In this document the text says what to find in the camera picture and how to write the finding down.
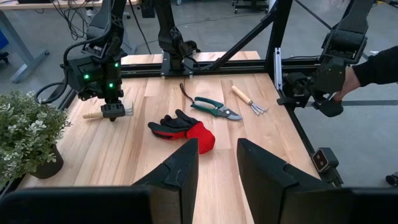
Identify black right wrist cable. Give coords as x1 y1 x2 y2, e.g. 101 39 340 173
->
33 18 109 105

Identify green-handled pruning shears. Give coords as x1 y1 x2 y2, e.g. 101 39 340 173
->
179 82 244 121

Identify person's hand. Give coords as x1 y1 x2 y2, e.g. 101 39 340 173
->
333 65 361 103

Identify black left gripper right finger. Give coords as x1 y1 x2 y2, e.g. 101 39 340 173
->
236 138 398 224

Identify red and black gardening glove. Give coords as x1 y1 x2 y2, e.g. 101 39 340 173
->
147 108 216 155

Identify wooden-handled three-prong hand rake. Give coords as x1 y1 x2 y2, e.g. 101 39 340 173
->
231 85 270 116

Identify black table-level camera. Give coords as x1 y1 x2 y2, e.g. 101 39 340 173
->
311 147 345 187

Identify wooden-handled hand fork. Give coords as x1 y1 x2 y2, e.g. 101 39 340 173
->
82 102 134 121

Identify black aluminium table frame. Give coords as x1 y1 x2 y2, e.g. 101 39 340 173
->
0 0 345 200

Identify white metal bracket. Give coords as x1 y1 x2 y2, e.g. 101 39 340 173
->
273 47 283 91

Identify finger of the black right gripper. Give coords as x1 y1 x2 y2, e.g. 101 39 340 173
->
100 103 126 123

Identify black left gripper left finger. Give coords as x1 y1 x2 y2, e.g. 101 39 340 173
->
0 138 200 224

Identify potted plant in black pot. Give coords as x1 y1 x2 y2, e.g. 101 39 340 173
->
0 90 72 187

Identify black cable bundle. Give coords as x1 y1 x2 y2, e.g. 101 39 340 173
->
51 0 105 41

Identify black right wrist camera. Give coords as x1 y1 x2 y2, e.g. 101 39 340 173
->
77 83 105 102

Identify black caster wheel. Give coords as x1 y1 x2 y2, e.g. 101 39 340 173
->
385 172 398 187

